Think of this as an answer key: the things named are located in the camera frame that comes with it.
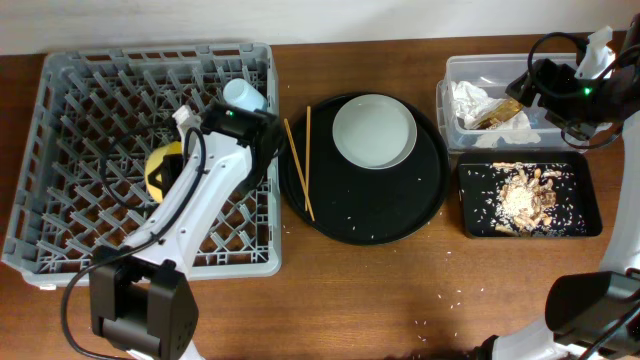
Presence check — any right wooden chopstick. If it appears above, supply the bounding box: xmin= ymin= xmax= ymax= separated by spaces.
xmin=304 ymin=106 xmax=311 ymax=213

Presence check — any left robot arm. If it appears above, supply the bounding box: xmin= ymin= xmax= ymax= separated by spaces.
xmin=89 ymin=103 xmax=283 ymax=359

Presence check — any black rectangular tray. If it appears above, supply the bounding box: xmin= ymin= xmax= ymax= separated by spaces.
xmin=457 ymin=151 xmax=603 ymax=238

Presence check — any grey dishwasher rack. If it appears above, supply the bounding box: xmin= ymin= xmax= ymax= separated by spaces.
xmin=2 ymin=43 xmax=278 ymax=290

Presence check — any food scraps pile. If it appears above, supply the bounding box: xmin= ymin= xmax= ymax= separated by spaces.
xmin=491 ymin=162 xmax=563 ymax=236

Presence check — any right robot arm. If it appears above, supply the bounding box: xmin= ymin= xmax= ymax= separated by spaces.
xmin=470 ymin=17 xmax=639 ymax=360

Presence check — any round black tray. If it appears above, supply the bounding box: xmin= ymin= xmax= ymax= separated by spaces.
xmin=278 ymin=93 xmax=451 ymax=246

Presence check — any blue plastic cup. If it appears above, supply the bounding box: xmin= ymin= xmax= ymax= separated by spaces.
xmin=223 ymin=78 xmax=268 ymax=112

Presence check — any white paper napkin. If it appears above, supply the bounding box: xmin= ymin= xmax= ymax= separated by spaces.
xmin=450 ymin=81 xmax=541 ymax=148

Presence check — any wooden chopstick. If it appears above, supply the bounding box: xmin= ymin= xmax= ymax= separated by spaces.
xmin=284 ymin=118 xmax=315 ymax=222
xmin=304 ymin=106 xmax=311 ymax=213

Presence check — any white ceramic plate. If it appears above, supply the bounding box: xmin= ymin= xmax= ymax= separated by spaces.
xmin=332 ymin=94 xmax=418 ymax=170

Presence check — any clear plastic bin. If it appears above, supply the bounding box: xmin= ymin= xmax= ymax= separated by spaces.
xmin=436 ymin=54 xmax=589 ymax=153

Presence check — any yellow bowl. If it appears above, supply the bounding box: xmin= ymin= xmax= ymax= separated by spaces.
xmin=144 ymin=141 xmax=183 ymax=203

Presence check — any left wooden chopstick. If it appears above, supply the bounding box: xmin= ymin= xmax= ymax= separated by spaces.
xmin=284 ymin=118 xmax=315 ymax=222

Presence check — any gold foil wrapper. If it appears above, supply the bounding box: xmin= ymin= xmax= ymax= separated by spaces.
xmin=470 ymin=98 xmax=523 ymax=130

